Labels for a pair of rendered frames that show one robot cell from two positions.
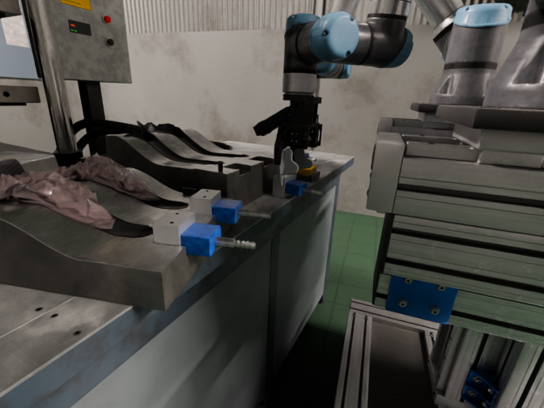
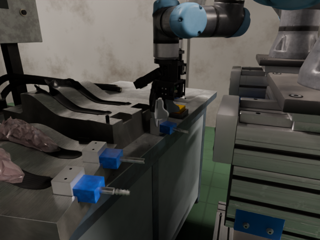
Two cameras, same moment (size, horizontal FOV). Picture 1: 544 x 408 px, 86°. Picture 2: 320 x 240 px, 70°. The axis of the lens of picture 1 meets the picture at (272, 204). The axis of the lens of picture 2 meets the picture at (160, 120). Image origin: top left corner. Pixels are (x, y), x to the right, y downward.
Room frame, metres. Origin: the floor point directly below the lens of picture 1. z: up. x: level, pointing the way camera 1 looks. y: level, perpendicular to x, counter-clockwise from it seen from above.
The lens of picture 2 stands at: (0.02, -0.03, 1.11)
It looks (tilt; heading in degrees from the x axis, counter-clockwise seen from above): 21 degrees down; 0
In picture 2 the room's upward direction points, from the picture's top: straight up
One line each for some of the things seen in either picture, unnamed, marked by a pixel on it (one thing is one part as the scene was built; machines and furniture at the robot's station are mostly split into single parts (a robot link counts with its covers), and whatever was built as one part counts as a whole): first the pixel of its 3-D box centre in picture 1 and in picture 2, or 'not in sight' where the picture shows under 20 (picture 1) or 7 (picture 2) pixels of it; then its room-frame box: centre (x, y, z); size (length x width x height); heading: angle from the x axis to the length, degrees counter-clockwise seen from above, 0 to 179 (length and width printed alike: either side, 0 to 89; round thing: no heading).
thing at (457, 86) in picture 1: (465, 85); (295, 42); (0.83, -0.49, 1.09); 0.15 x 0.15 x 0.10
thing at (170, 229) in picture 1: (208, 240); (95, 189); (0.35, 0.08, 0.85); 0.13 x 0.05 x 0.05; 80
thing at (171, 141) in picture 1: (180, 159); (79, 106); (0.80, 0.26, 0.87); 0.50 x 0.26 x 0.14; 63
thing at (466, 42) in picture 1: (476, 35); (302, 4); (0.84, -0.49, 1.20); 0.13 x 0.12 x 0.14; 158
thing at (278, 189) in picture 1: (299, 188); (170, 128); (0.70, -0.07, 0.83); 0.13 x 0.05 x 0.05; 56
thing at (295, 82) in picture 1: (299, 85); (166, 51); (0.72, -0.05, 1.07); 0.08 x 0.08 x 0.05
